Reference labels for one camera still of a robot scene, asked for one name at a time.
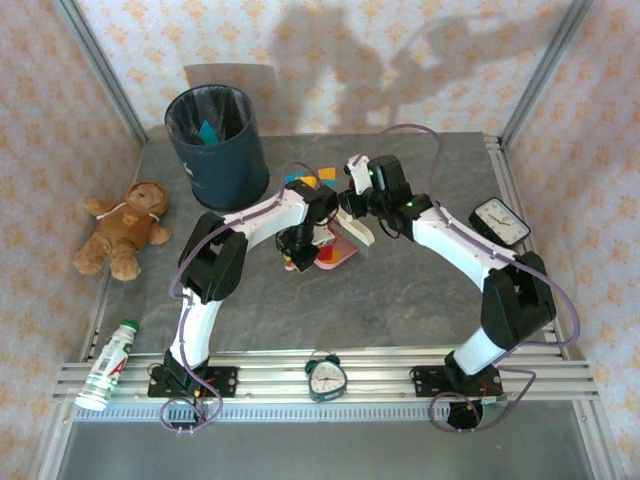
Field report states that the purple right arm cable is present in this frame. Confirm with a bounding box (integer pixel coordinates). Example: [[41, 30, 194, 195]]
[[382, 123, 581, 434]]

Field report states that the black bin liner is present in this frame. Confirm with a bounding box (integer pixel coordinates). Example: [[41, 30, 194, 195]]
[[167, 85, 254, 147]]

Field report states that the aluminium frame post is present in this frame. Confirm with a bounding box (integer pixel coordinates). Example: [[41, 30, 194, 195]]
[[499, 0, 597, 147], [49, 0, 149, 146]]

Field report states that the aluminium table side rail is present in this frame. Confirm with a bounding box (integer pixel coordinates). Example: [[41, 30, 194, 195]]
[[482, 132, 574, 361], [78, 142, 149, 362]]

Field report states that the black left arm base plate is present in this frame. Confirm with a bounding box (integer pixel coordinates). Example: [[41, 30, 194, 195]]
[[147, 364, 239, 400]]

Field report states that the white plastic drink bottle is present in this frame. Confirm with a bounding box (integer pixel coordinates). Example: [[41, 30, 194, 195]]
[[73, 318, 140, 412]]

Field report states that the brown teddy bear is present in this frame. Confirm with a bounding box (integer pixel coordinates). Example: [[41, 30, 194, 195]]
[[72, 180, 172, 282]]

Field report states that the black square clock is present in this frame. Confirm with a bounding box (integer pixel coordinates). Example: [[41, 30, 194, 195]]
[[467, 197, 532, 247]]

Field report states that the green twin-bell alarm clock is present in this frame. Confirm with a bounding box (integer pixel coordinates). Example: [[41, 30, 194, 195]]
[[303, 349, 347, 404]]

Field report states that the wide aluminium rail frame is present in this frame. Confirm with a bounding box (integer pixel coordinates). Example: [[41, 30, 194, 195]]
[[52, 347, 601, 421]]

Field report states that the pink plastic dustpan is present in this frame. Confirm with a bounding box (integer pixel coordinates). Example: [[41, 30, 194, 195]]
[[283, 234, 359, 273]]

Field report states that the cream hand brush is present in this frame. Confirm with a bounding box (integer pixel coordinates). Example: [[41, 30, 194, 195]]
[[333, 207, 375, 260]]

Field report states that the dark blue trash bin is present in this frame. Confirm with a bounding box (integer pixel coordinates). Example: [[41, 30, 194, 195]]
[[164, 83, 271, 212]]

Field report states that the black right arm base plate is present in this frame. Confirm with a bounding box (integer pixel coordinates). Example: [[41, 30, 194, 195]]
[[409, 364, 504, 400]]

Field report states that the grey slotted cable duct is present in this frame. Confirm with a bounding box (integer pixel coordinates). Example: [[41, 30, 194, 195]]
[[73, 402, 484, 422]]

